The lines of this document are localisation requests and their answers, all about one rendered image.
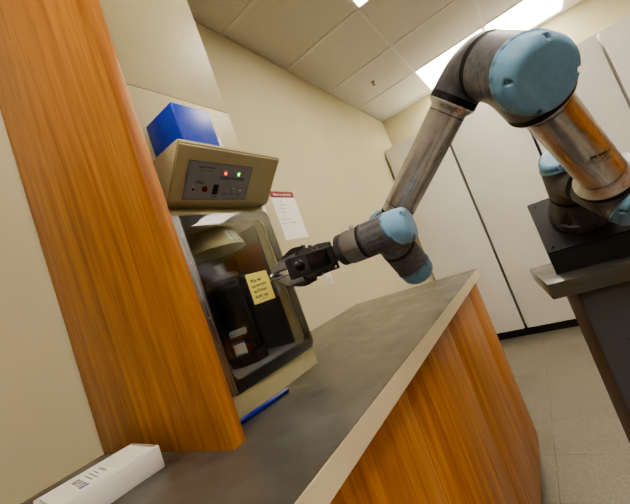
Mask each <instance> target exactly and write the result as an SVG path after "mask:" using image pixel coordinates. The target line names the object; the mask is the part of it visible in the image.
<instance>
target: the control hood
mask: <svg viewBox="0 0 630 504"><path fill-rule="evenodd" d="M189 160H197V161H205V162H213V163H221V164H229V165H237V166H245V167H253V170H252V174H251V178H250V182H249V186H248V190H247V194H246V198H245V200H182V197H183V191H184V186H185V181H186V175H187V170H188V164H189ZM278 162H279V157H277V156H272V155H266V154H261V153H255V152H250V151H244V150H238V149H233V148H227V147H222V146H216V145H211V144H205V143H200V142H194V141H188V140H183V139H176V140H175V141H174V142H173V143H172V144H171V145H170V146H168V147H167V148H166V149H165V150H164V151H163V152H162V153H161V154H160V155H159V156H158V157H157V158H155V159H154V160H153V164H154V167H155V170H156V173H157V176H158V179H159V182H160V185H161V188H162V191H163V194H164V197H165V200H166V203H167V205H168V208H198V207H255V206H263V205H265V204H266V203H267V202H268V198H269V195H270V191H271V187H272V184H273V180H274V176H275V173H276V169H277V165H278Z"/></svg>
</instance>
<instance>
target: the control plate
mask: <svg viewBox="0 0 630 504"><path fill-rule="evenodd" d="M252 170H253V167H245V166H237V165H229V164H221V163H213V162H205V161H197V160H189V164H188V170H187V175H186V181H185V186H184V191H183V197H182V200H245V198H246V194H247V190H248V186H249V182H250V178H251V174H252ZM225 171H227V172H228V174H227V175H226V176H225V175H224V172H225ZM238 173H240V176H239V177H238V176H237V174H238ZM214 184H216V185H219V189H218V193H217V195H214V194H212V191H213V186H214ZM193 186H194V187H195V190H194V191H192V190H191V188H192V187H193ZM204 186H206V187H207V188H208V190H207V191H206V192H202V188H203V187H204ZM225 187H226V189H227V190H226V191H224V190H223V189H224V188H225ZM231 188H234V191H231ZM239 188H240V189H241V191H238V189H239Z"/></svg>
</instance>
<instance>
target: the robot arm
mask: <svg viewBox="0 0 630 504"><path fill-rule="evenodd" d="M580 65H581V56H580V52H579V49H578V47H577V45H576V44H575V42H574V41H573V40H572V39H571V38H570V37H568V36H567V35H565V34H563V33H560V32H556V31H553V30H549V29H541V28H538V29H529V30H504V29H489V30H485V31H482V32H479V33H477V34H475V35H474V36H472V37H470V38H469V39H468V40H467V41H465V42H464V43H463V44H462V45H461V46H460V47H459V48H458V49H457V51H456V52H455V53H454V54H453V56H452V57H451V58H450V60H449V61H448V63H447V64H446V66H445V68H444V69H443V71H442V73H441V75H440V76H439V78H438V80H437V82H436V84H435V86H434V89H433V90H432V93H431V95H430V99H431V102H432V104H431V106H430V108H429V110H428V112H427V115H426V117H425V119H424V121H423V123H422V125H421V127H420V129H419V131H418V134H417V136H416V138H415V140H414V142H413V144H412V146H411V148H410V150H409V152H408V155H407V157H406V159H405V161H404V163H403V165H402V167H401V169H400V171H399V173H398V176H397V178H396V180H395V182H394V184H393V186H392V188H391V190H390V192H389V195H388V197H387V199H386V201H385V203H384V205H383V207H382V209H381V210H377V211H376V212H375V213H374V214H372V215H371V216H370V218H369V220H368V221H366V222H363V223H361V224H359V225H357V226H355V227H354V226H353V225H350V226H349V229H350V230H346V231H343V232H342V233H341V234H338V235H336V236H334V238H333V246H332V245H331V242H330V241H328V242H323V243H318V244H315V245H308V247H307V248H306V247H305V245H301V246H299V247H294V248H292V249H290V250H289V251H288V252H287V253H286V254H285V255H284V256H283V257H282V259H281V260H280V261H279V262H278V263H277V265H276V266H275V268H274V270H273V274H274V273H278V272H281V270H283V269H287V270H288V273H289V276H287V277H285V278H280V279H277V280H276V283H278V284H281V285H286V286H297V287H304V286H307V285H310V284H312V283H313V282H314V281H317V280H318V279H317V277H318V276H323V274H325V273H328V272H330V271H333V270H336V269H338V268H340V266H339V263H338V261H340V262H341V263H342V264H344V265H349V264H351V263H357V262H360V261H363V260H365V259H368V258H370V257H373V256H376V255H378V254H381V255H382V256H383V258H384V259H385V260H386V261H387V262H388V263H389V264H390V265H391V267H392V268H393V269H394V270H395V271H396V272H397V273H398V275H399V277H400V278H402V279H403V280H404V281H406V282H407V283H409V284H420V283H422V282H423V281H425V280H426V279H428V278H429V276H430V275H431V273H432V270H433V265H432V262H431V261H430V259H429V257H428V255H427V254H425V252H424V251H423V250H422V249H421V247H420V246H419V245H418V244H417V242H416V241H415V240H416V239H417V237H418V229H417V226H416V223H415V220H414V219H413V217H412V216H413V215H414V213H415V211H416V209H417V207H418V205H419V203H420V201H421V200H422V198H423V196H424V194H425V192H426V190H427V188H428V186H429V185H430V183H431V181H432V179H433V177H434V175H435V173H436V171H437V170H438V168H439V166H440V164H441V162H442V160H443V158H444V156H445V155H446V153H447V151H448V149H449V147H450V145H451V143H452V141H453V139H454V138H455V136H456V134H457V132H458V130H459V128H460V126H461V124H462V123H463V121H464V119H465V117H466V116H469V115H471V114H473V113H474V111H475V109H476V107H477V105H478V104H479V102H482V103H485V104H488V105H490V106H491V107H492V108H494V109H495V110H496V111H497V112H498V113H499V114H500V115H501V116H502V117H503V118H504V119H505V120H506V121H507V123H508V124H509V125H511V126H512V127H515V128H527V129H528V131H529V132H530V133H531V134H532V135H533V136H534V137H535V138H536V139H537V140H538V141H539V142H540V143H541V145H542V146H543V147H544V148H545V149H546V150H547V151H545V152H544V153H543V154H542V156H541V157H540V159H539V162H538V168H539V174H540V175H541V177H542V180H543V183H544V185H545V188H546V191H547V194H548V196H549V199H550V200H549V205H548V210H547V214H548V218H549V221H550V223H551V224H552V225H553V226H554V227H555V228H556V229H558V230H561V231H564V232H569V233H582V232H588V231H591V230H594V229H597V228H599V227H601V226H603V225H605V224H606V223H607V222H613V223H616V224H618V225H620V226H628V225H630V153H628V152H624V151H618V149H617V148H616V147H615V145H614V144H613V143H612V141H611V140H610V138H609V137H608V136H607V134H606V133H605V132H604V130H603V129H602V128H601V126H600V125H599V124H598V122H597V121H596V120H595V118H594V117H593V116H592V114H591V113H590V112H589V110H588V109H587V108H586V106H585V105H584V104H583V102H582V101H581V100H580V98H579V97H578V96H577V94H576V93H575V91H576V88H577V85H578V78H579V74H580V72H578V71H577V69H578V67H579V66H580ZM335 265H337V267H336V266H335ZM335 267H336V268H335Z"/></svg>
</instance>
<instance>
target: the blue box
mask: <svg viewBox="0 0 630 504"><path fill-rule="evenodd" d="M146 129H147V132H148V135H149V139H150V141H151V144H152V146H153V149H154V152H155V155H156V158H157V157H158V156H159V155H160V154H161V153H162V152H163V151H164V150H165V149H166V148H167V147H168V146H170V145H171V144H172V143H173V142H174V141H175V140H176V139H183V140H188V141H194V142H200V143H205V144H211V145H216V146H220V144H219V141H218V138H217V135H216V133H215V130H214V127H213V123H212V121H211V119H210V116H209V113H208V112H205V111H201V110H198V109H194V108H191V107H187V106H184V105H180V104H176V103H173V102H170V103H169V104H168V105H167V106H166V107H165V108H164V109H163V110H162V111H161V112H160V113H159V114H158V115H157V116H156V117H155V118H154V119H153V120H152V122H151V123H150V124H149V125H148V126H147V127H146Z"/></svg>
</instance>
